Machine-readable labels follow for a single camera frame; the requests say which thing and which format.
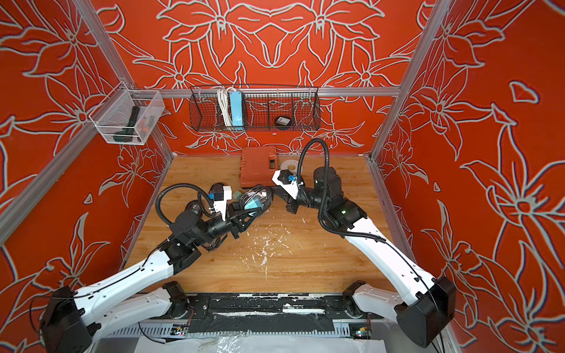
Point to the aluminium horizontal back rail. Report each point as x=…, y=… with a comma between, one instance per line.
x=324, y=92

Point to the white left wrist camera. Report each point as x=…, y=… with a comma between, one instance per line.
x=220, y=194

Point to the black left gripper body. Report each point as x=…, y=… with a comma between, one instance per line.
x=230, y=223

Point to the black round item in basket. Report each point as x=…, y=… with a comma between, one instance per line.
x=283, y=123

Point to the orange plastic tool case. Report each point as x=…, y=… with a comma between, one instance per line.
x=258, y=166

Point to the clear acrylic wall box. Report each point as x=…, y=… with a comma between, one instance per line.
x=113, y=122

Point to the white tape roll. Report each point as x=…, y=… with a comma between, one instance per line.
x=290, y=165

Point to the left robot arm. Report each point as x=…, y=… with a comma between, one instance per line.
x=74, y=319

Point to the aluminium frame post left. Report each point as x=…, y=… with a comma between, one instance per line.
x=126, y=83

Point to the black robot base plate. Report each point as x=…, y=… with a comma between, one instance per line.
x=270, y=313

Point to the green screwdriver in box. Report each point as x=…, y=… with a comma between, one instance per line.
x=125, y=134

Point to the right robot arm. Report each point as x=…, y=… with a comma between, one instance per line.
x=421, y=304

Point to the aluminium frame post right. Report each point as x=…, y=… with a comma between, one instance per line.
x=423, y=47

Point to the green charger plug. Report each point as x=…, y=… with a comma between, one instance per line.
x=253, y=203
x=236, y=195

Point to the aluminium frame post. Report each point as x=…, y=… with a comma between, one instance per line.
x=126, y=83
x=423, y=47

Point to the blue power strip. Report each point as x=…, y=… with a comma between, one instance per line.
x=236, y=105

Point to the black wire wall basket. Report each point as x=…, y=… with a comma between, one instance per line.
x=212, y=113

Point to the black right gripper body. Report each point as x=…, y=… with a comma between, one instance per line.
x=307, y=200

